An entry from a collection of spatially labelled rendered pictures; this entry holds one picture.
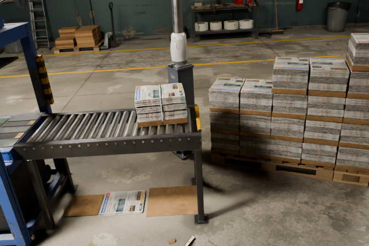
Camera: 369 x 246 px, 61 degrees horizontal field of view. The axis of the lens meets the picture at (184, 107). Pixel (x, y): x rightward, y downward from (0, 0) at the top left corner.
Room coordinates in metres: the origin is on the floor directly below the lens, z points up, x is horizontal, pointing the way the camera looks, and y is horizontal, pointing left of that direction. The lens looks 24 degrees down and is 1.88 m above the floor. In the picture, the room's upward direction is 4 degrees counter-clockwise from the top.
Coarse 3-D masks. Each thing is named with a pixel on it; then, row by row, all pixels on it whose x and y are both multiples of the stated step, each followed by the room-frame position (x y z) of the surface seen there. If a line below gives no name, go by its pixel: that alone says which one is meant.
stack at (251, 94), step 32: (224, 96) 2.67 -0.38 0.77; (256, 96) 2.57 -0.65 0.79; (288, 96) 2.48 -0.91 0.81; (320, 96) 2.40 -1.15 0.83; (224, 128) 2.67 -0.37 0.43; (256, 128) 2.57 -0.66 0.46; (288, 128) 2.46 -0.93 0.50; (320, 128) 2.38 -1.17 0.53; (224, 160) 2.67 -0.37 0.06; (256, 160) 2.56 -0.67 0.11; (320, 160) 2.36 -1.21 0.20
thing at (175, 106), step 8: (168, 88) 2.28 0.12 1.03; (176, 88) 2.26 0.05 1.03; (168, 96) 2.12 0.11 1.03; (176, 96) 2.11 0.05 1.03; (184, 96) 2.11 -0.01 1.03; (168, 104) 2.10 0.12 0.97; (176, 104) 2.11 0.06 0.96; (184, 104) 2.11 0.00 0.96; (168, 112) 2.11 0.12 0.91; (176, 112) 2.11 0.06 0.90; (184, 112) 2.12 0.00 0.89
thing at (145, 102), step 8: (136, 88) 2.32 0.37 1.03; (144, 88) 2.30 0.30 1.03; (152, 88) 2.30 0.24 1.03; (136, 96) 2.16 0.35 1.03; (144, 96) 2.15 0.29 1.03; (152, 96) 2.14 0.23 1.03; (136, 104) 2.09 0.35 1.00; (144, 104) 2.09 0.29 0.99; (152, 104) 2.09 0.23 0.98; (144, 112) 2.09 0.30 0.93; (152, 112) 2.10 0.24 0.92; (144, 120) 2.09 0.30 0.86; (152, 120) 2.10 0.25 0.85
